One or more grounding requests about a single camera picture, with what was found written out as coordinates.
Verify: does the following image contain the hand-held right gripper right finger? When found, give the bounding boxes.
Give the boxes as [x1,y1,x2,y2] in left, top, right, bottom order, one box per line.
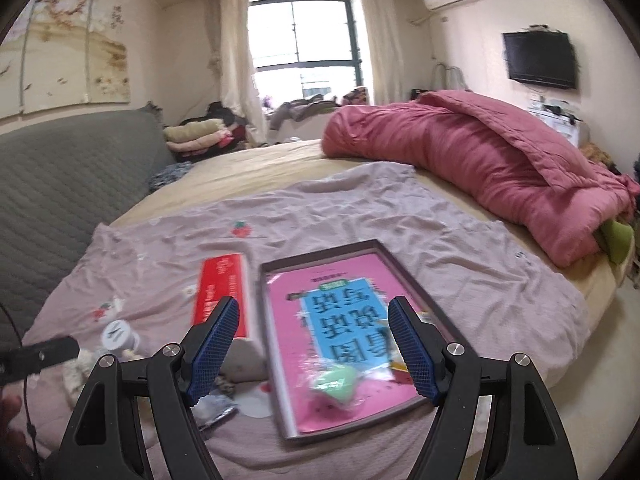
[387,296,581,480]

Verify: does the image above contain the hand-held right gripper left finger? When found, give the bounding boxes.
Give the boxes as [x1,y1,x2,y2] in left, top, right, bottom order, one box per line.
[60,296,241,480]

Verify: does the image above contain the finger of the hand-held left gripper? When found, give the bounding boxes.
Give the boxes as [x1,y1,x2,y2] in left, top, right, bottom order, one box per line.
[0,337,81,386]

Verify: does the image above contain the grey shallow box tray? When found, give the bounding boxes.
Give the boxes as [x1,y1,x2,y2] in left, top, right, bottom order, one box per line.
[257,240,476,447]

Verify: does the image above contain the silver foil packet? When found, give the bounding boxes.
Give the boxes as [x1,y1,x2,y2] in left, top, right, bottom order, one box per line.
[192,391,239,429]

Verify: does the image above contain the green sponge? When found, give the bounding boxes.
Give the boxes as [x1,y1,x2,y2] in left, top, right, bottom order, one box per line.
[306,364,364,409]

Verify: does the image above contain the person's left hand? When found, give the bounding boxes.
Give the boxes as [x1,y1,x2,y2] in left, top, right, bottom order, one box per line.
[0,394,24,426]

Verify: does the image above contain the red tissue pack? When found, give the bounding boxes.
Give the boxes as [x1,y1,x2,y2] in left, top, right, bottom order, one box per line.
[192,254,269,382]

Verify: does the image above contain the white pill bottle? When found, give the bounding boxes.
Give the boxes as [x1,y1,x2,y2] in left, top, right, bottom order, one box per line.
[97,320,139,362]

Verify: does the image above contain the pink book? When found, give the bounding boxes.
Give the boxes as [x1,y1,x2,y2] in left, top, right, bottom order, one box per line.
[264,252,437,437]

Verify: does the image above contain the grey quilted headboard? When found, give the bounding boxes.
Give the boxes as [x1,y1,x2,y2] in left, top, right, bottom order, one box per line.
[0,107,177,357]

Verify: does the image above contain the dark floral cloth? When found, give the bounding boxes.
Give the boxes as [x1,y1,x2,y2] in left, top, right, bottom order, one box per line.
[149,160,194,194]

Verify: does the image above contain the bed with beige sheet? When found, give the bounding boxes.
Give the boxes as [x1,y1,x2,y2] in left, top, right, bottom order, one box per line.
[107,137,637,480]

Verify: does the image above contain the pink quilt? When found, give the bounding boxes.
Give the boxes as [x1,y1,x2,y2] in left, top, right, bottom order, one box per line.
[321,89,634,269]

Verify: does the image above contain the pile of folded clothes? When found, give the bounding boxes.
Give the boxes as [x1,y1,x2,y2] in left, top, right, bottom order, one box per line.
[163,117,237,158]

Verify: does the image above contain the green pillow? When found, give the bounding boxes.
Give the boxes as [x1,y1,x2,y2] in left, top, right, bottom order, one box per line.
[599,219,633,266]

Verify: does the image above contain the clothes on window sill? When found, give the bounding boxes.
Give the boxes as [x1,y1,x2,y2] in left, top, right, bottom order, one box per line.
[266,87,372,128]

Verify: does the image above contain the white cabinet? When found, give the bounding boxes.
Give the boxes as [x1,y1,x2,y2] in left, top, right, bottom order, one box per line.
[529,100,592,147]

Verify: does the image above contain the metal rack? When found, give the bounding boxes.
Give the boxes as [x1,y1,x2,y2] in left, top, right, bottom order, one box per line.
[431,61,472,94]

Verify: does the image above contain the cream curtain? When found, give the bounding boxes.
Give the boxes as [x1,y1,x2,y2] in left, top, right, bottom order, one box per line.
[206,0,267,147]
[350,0,397,107]

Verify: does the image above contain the window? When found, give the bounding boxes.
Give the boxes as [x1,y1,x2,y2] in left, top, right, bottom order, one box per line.
[248,0,362,107]

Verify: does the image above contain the floral wall painting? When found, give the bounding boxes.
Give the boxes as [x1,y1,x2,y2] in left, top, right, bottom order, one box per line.
[0,0,132,122]

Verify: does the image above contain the black wall television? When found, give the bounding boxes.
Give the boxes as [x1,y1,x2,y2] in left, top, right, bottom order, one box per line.
[502,31,579,91]

